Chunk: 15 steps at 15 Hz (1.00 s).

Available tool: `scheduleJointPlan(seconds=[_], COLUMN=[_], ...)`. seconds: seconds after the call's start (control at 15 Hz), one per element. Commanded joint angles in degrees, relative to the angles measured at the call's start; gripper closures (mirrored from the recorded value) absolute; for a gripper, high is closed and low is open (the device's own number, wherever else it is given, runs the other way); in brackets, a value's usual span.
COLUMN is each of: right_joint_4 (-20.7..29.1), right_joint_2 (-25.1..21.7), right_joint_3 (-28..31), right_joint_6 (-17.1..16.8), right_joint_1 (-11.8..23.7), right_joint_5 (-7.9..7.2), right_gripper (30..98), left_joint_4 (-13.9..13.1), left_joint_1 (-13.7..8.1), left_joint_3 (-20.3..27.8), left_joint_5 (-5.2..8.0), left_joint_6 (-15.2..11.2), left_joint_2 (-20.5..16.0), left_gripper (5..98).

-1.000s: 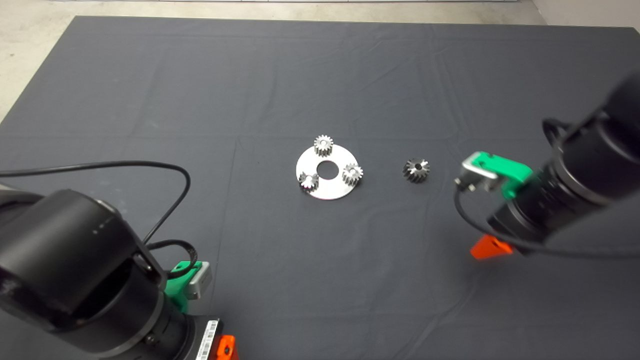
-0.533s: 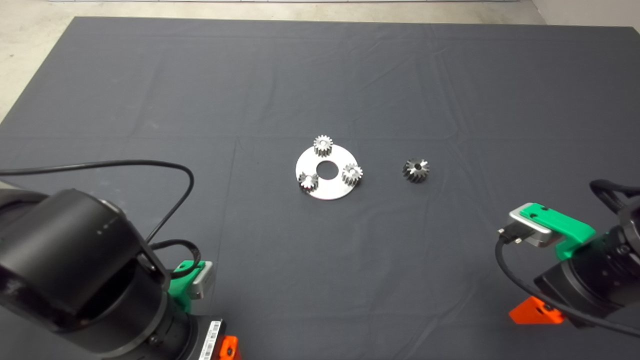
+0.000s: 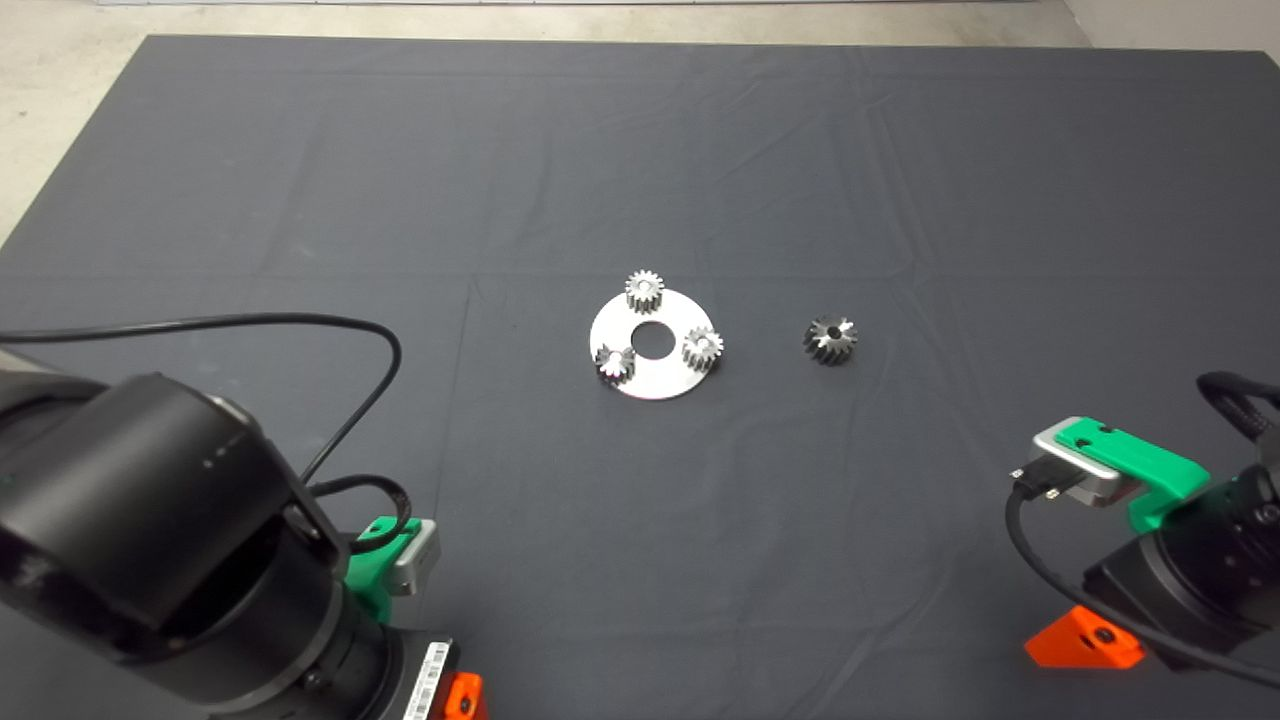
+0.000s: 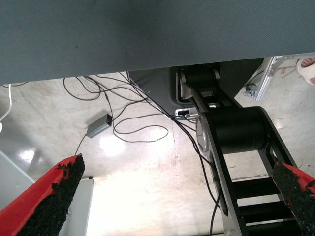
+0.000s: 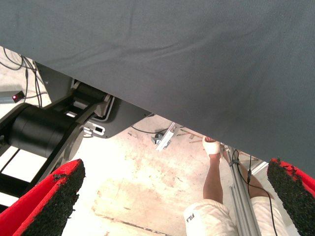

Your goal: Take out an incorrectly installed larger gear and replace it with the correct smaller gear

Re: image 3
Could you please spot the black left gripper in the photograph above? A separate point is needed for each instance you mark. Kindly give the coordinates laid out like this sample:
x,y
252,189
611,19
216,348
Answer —
x,y
425,685

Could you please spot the grey camera box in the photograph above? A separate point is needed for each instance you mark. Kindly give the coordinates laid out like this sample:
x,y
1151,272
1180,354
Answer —
x,y
1090,480
415,560

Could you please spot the green left camera mount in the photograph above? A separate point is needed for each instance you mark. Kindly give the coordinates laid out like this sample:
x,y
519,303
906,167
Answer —
x,y
372,580

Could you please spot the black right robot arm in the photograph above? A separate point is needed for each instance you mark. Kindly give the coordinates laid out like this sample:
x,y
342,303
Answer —
x,y
1262,520

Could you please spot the round metal plate with hole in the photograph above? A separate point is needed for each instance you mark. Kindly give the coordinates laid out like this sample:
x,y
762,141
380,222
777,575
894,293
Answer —
x,y
655,375

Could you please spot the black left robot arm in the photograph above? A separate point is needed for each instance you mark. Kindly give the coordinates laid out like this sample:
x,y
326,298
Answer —
x,y
130,510

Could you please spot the grey left camera box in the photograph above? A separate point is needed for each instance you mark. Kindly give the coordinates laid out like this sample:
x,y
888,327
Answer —
x,y
415,560

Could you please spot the larger steel gear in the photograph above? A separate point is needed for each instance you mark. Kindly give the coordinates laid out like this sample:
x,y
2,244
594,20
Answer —
x,y
830,341

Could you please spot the green right camera mount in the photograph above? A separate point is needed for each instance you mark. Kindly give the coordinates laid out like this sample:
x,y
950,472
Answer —
x,y
1140,470

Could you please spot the small steel gear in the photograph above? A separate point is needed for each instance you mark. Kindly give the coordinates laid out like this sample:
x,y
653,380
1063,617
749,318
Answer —
x,y
615,363
645,291
703,348

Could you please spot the grey right camera box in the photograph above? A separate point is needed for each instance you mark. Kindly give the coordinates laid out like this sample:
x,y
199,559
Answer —
x,y
1090,480

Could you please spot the dark grey table cloth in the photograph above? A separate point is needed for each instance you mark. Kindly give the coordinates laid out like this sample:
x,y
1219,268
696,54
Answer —
x,y
640,150

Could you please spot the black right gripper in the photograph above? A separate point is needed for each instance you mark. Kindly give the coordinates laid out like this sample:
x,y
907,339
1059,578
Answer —
x,y
1180,590

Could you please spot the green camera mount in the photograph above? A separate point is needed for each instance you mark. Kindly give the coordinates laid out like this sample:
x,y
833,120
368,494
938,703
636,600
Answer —
x,y
372,580
1140,470

